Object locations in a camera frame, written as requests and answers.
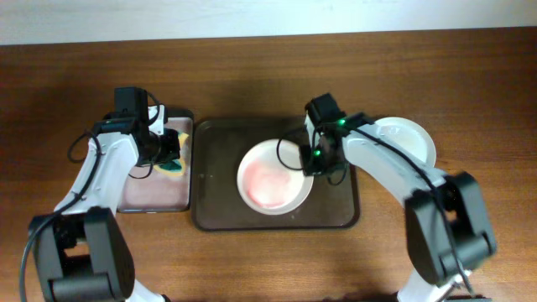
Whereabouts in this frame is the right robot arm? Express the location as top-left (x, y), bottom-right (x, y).
top-left (300, 94), bottom-right (497, 301)

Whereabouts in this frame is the green yellow sponge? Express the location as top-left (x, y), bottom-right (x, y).
top-left (154, 133), bottom-right (191, 178)

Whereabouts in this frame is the small black soapy tray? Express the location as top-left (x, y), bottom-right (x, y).
top-left (117, 107), bottom-right (194, 213)

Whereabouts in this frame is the pink plate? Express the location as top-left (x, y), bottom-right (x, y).
top-left (236, 139), bottom-right (314, 216)

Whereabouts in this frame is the white front plate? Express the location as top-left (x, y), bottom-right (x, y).
top-left (375, 117), bottom-right (436, 167)

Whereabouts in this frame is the large brown serving tray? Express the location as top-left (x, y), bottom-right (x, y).
top-left (190, 117), bottom-right (361, 232)

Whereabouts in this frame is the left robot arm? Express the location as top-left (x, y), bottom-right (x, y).
top-left (18, 86), bottom-right (180, 301)

